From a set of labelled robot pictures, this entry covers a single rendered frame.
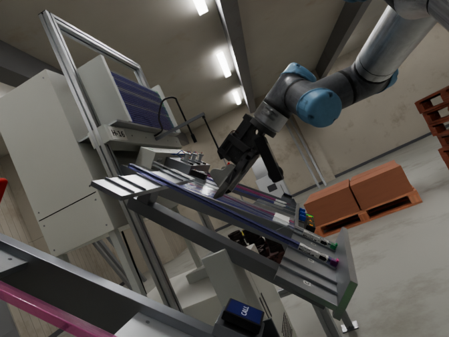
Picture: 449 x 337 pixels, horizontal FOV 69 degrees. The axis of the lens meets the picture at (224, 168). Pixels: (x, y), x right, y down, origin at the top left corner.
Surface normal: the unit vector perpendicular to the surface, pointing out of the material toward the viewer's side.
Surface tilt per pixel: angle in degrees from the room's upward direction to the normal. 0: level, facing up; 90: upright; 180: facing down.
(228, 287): 90
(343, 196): 90
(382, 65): 135
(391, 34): 110
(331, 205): 90
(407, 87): 90
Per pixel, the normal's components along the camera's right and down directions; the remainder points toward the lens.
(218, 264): -0.30, 0.07
